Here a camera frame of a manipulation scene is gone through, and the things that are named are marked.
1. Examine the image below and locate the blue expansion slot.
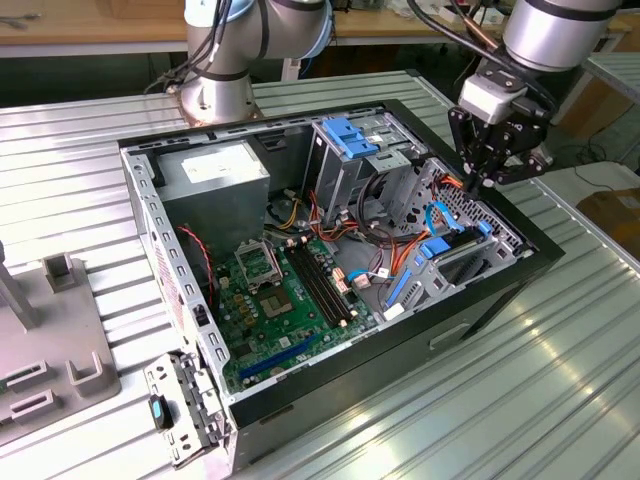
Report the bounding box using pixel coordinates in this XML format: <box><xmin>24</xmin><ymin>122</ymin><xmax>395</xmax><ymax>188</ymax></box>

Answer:
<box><xmin>238</xmin><ymin>333</ymin><xmax>320</xmax><ymax>382</ymax></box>

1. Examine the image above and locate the metal socket cover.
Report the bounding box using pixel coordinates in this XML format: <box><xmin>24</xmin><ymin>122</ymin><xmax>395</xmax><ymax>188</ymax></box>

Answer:
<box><xmin>233</xmin><ymin>238</ymin><xmax>281</xmax><ymax>295</ymax></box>

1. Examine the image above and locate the black PC case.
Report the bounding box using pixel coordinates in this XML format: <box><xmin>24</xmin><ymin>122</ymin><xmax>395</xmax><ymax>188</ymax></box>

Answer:
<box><xmin>117</xmin><ymin>98</ymin><xmax>567</xmax><ymax>474</ymax></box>

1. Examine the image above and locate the black RAM slot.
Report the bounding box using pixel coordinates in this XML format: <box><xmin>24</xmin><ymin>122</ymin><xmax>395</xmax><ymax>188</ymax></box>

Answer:
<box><xmin>306</xmin><ymin>242</ymin><xmax>355</xmax><ymax>321</ymax></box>
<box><xmin>293</xmin><ymin>244</ymin><xmax>342</xmax><ymax>326</ymax></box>
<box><xmin>287</xmin><ymin>245</ymin><xmax>335</xmax><ymax>329</ymax></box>
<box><xmin>300</xmin><ymin>243</ymin><xmax>348</xmax><ymax>324</ymax></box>

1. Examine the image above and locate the black sleeved wire bundle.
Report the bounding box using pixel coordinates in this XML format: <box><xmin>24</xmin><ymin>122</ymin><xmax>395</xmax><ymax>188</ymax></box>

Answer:
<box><xmin>357</xmin><ymin>172</ymin><xmax>406</xmax><ymax>249</ymax></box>

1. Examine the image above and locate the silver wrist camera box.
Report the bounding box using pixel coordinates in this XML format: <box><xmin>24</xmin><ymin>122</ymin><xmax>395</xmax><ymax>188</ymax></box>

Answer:
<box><xmin>458</xmin><ymin>73</ymin><xmax>527</xmax><ymax>125</ymax></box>

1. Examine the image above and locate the red black fan wire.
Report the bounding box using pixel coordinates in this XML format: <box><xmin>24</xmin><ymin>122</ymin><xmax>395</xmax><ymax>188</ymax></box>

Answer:
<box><xmin>175</xmin><ymin>224</ymin><xmax>216</xmax><ymax>307</ymax></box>

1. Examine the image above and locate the grey metal frame table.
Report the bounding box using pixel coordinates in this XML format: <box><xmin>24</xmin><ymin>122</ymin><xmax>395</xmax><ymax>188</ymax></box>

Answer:
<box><xmin>549</xmin><ymin>49</ymin><xmax>640</xmax><ymax>131</ymax></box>

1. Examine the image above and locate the green motherboard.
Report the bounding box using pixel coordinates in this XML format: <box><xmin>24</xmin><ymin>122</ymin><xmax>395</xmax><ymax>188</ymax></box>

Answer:
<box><xmin>212</xmin><ymin>234</ymin><xmax>381</xmax><ymax>389</ymax></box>

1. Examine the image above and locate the CPU socket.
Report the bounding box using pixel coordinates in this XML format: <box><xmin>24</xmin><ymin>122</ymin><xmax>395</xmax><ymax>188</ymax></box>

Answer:
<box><xmin>255</xmin><ymin>291</ymin><xmax>297</xmax><ymax>322</ymax></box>

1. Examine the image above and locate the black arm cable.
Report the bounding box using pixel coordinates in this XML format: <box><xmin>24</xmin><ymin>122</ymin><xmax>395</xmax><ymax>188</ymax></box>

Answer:
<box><xmin>407</xmin><ymin>0</ymin><xmax>506</xmax><ymax>56</ymax></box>

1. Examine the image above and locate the grey parts rack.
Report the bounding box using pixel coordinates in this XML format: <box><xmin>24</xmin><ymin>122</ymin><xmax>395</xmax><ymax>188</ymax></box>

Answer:
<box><xmin>0</xmin><ymin>239</ymin><xmax>122</xmax><ymax>446</ymax></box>

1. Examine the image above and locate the black cable harness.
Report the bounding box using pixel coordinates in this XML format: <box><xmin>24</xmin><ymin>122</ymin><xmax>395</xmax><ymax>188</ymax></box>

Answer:
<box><xmin>142</xmin><ymin>0</ymin><xmax>239</xmax><ymax>96</ymax></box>

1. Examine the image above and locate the grey metal drive cage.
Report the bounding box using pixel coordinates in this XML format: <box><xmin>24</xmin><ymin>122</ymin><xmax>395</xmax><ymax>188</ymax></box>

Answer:
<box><xmin>304</xmin><ymin>112</ymin><xmax>429</xmax><ymax>224</ymax></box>

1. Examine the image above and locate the brown cardboard box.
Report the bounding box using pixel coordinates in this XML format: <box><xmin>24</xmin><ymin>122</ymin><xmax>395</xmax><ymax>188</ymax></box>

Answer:
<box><xmin>559</xmin><ymin>74</ymin><xmax>636</xmax><ymax>136</ymax></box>
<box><xmin>577</xmin><ymin>187</ymin><xmax>640</xmax><ymax>261</ymax></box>

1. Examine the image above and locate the wooden desk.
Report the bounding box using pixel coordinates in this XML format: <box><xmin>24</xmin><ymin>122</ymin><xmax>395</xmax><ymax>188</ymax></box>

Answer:
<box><xmin>0</xmin><ymin>0</ymin><xmax>640</xmax><ymax>104</ymax></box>

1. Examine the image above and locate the grey metal disk bay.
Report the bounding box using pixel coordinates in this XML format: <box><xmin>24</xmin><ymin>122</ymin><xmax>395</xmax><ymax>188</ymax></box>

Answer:
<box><xmin>382</xmin><ymin>219</ymin><xmax>534</xmax><ymax>321</ymax></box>

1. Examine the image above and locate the black blue bracket latch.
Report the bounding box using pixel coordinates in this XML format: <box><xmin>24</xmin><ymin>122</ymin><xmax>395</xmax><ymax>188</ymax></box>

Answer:
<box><xmin>148</xmin><ymin>393</ymin><xmax>175</xmax><ymax>430</ymax></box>

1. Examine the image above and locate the orange power wire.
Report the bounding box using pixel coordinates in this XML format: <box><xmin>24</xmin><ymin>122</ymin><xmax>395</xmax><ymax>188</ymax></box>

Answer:
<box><xmin>393</xmin><ymin>171</ymin><xmax>474</xmax><ymax>281</ymax></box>

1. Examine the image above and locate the grey hinged rear bracket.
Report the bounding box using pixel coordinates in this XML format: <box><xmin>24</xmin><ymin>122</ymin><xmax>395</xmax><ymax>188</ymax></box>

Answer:
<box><xmin>143</xmin><ymin>349</ymin><xmax>239</xmax><ymax>470</ymax></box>

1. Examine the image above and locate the grey power supply unit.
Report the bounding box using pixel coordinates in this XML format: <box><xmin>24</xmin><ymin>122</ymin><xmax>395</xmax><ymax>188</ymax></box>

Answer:
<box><xmin>154</xmin><ymin>139</ymin><xmax>271</xmax><ymax>261</ymax></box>

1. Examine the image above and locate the blue drive cage latch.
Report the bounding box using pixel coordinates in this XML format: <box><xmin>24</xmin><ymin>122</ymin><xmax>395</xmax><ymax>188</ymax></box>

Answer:
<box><xmin>322</xmin><ymin>116</ymin><xmax>363</xmax><ymax>146</ymax></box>
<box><xmin>343</xmin><ymin>138</ymin><xmax>380</xmax><ymax>160</ymax></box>

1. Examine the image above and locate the green RAM stick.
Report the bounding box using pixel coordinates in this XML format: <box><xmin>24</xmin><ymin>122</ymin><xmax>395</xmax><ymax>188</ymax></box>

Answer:
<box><xmin>2</xmin><ymin>367</ymin><xmax>39</xmax><ymax>389</ymax></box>

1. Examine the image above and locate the orange yellow wire bundle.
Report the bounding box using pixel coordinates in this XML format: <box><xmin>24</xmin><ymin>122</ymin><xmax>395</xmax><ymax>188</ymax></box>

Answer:
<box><xmin>264</xmin><ymin>187</ymin><xmax>361</xmax><ymax>246</ymax></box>

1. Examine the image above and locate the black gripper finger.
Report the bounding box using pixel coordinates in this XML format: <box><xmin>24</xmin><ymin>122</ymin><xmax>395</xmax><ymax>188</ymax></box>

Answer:
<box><xmin>448</xmin><ymin>106</ymin><xmax>484</xmax><ymax>194</ymax></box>
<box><xmin>478</xmin><ymin>149</ymin><xmax>555</xmax><ymax>191</ymax></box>

